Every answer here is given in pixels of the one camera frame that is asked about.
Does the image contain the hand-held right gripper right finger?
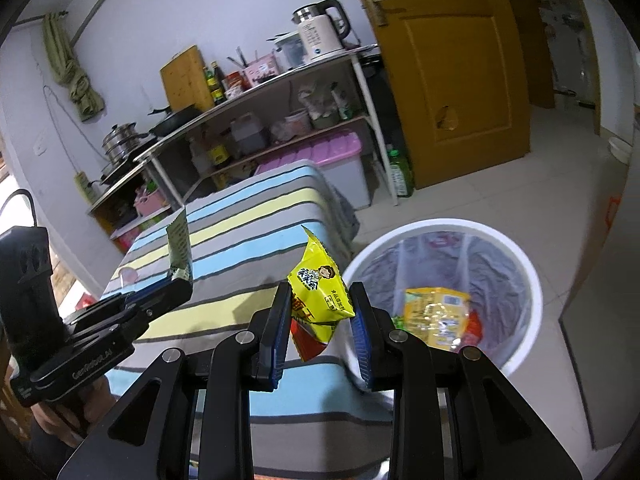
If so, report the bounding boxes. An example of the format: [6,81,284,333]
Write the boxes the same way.
[348,281,583,480]

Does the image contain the grey plastic container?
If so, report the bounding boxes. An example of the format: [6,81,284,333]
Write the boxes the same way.
[272,32,306,71]

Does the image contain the clear plastic bottle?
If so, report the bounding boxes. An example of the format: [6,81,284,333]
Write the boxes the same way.
[188,137,211,176]

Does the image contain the white round trash bin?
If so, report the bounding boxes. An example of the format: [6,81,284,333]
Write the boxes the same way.
[342,218,544,402]

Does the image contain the pink lid storage box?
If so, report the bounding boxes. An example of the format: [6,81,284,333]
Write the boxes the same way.
[254,129,372,211]

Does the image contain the white electric kettle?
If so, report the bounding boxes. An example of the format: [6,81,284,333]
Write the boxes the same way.
[292,0,352,62]

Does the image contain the dark green wrapper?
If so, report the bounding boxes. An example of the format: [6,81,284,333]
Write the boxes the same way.
[166,206,194,281]

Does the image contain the black wok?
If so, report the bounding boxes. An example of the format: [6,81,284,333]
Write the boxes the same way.
[147,104,201,139]

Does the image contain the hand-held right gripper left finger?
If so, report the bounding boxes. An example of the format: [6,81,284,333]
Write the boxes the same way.
[57,280,293,480]

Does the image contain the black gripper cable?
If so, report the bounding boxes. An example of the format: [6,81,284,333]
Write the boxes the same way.
[0,189,39,231]

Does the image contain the kitchen utensils bundle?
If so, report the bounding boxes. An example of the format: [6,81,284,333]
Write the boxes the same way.
[227,46,261,68]

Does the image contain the large yellow food wrapper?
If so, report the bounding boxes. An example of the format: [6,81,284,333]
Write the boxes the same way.
[402,287,474,352]

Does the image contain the white metal shelf rack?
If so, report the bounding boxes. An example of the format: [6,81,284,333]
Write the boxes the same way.
[132,44,402,212]

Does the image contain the small yellow snack packet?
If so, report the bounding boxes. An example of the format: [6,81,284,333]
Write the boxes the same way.
[286,225,357,362]

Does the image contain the low kitchen shelf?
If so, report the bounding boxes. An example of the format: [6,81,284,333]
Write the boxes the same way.
[87,159,174,254]

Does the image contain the brass door handle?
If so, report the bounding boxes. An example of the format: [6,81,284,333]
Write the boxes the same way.
[360,0,401,28]

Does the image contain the green hanging cloth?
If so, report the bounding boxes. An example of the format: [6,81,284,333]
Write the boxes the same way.
[42,11,106,122]

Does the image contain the green and white bottle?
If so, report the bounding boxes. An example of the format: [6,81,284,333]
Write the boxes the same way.
[330,85,354,121]

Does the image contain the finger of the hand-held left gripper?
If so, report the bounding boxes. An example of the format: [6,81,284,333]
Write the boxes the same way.
[69,276,195,342]
[62,282,174,327]

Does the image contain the person's left hand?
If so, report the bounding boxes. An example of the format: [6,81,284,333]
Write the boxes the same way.
[31,377,117,444]

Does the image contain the silver refrigerator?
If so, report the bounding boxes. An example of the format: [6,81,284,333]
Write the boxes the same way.
[558,150,639,452]

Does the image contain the black induction cooker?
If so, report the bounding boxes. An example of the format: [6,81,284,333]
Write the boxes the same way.
[99,160,147,184]

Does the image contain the green drink bottle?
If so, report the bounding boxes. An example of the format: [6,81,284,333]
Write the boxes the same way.
[384,144,415,199]

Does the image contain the steel steamer pot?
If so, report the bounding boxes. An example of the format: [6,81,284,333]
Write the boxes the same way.
[102,122,151,161]

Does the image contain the crumpled plastic bags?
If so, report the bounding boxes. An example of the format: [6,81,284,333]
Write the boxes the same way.
[298,85,331,121]

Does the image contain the pink plastic basket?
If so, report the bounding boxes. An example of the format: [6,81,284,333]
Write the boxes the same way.
[133,187,171,216]

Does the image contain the white floor basin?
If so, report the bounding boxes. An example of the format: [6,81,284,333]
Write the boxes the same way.
[607,135,634,164]

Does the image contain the yellow wooden door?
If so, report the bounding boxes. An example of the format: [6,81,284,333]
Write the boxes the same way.
[344,0,532,192]

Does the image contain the red plastic bag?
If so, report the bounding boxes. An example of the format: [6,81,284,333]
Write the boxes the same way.
[464,310,485,349]

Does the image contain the pink utensil holder box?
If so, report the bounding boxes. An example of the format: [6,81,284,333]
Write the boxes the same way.
[243,52,281,84]

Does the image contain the yellow label bottle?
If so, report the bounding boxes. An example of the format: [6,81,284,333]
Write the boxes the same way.
[207,135,231,169]

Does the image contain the wooden cutting board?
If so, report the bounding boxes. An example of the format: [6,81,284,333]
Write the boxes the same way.
[159,45,211,114]

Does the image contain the grey bin liner bag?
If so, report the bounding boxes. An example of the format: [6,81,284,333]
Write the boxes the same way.
[352,230,524,361]

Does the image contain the striped bed sheet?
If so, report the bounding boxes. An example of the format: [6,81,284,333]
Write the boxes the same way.
[102,159,397,432]

